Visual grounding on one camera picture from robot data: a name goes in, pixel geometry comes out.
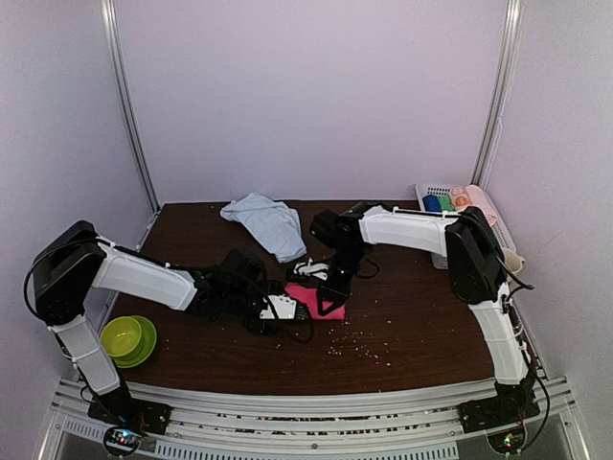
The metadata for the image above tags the left aluminium post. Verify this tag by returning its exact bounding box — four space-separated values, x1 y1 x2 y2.
100 0 161 214

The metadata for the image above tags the cartoon print rolled towel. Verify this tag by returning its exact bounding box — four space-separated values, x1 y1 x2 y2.
448 186 474 212

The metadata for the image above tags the blue rolled towel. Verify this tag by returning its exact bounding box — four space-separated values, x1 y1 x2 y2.
422 195 442 213

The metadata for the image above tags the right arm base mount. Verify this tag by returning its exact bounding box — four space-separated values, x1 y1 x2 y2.
457 390 540 433

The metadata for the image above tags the magenta pink towel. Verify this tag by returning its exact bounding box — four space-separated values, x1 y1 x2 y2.
285 283 346 321

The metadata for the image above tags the light pink rolled towel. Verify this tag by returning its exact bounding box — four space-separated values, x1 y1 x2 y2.
465 184 499 227

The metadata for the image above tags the aluminium post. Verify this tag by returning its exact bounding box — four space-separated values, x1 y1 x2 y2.
100 0 161 214
471 0 524 189

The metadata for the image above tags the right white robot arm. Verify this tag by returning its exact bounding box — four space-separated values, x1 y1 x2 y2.
309 203 534 424

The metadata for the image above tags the right aluminium post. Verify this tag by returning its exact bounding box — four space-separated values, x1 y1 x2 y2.
471 0 524 189

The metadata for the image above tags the light blue towel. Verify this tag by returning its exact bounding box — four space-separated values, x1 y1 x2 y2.
220 193 307 264

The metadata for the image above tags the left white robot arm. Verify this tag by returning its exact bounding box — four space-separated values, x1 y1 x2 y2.
10 289 296 398

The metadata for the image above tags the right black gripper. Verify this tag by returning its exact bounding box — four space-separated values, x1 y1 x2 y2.
317 245 367 317

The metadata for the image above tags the aluminium front rail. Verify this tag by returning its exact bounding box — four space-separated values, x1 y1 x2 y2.
34 378 594 459

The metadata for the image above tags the green bowl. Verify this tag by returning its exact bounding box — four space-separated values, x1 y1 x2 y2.
101 316 143 358

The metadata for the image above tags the white plastic basket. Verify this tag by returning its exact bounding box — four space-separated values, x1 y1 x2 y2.
415 183 517 270

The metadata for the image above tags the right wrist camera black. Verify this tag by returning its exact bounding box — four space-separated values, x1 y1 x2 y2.
309 209 343 249

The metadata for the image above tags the green rolled towel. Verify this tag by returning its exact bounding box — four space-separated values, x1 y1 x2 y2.
438 195 456 213

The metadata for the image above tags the cream patterned mug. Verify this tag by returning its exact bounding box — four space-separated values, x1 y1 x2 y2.
502 247 526 274

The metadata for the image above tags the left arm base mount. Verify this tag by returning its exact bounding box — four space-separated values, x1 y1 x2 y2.
87 392 171 435

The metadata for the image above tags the green plate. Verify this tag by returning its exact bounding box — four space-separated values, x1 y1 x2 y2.
112 315 157 369

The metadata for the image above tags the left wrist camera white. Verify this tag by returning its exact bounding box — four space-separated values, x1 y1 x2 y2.
260 294 298 320

